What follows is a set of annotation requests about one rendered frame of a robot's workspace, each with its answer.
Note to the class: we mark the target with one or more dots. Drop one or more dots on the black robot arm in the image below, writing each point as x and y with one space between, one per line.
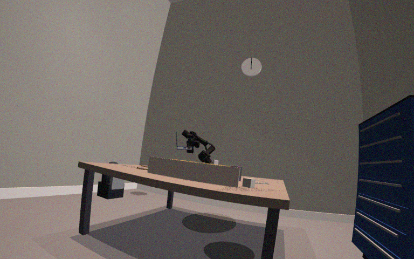
204 156

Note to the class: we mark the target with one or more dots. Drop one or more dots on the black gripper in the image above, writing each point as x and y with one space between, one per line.
190 143

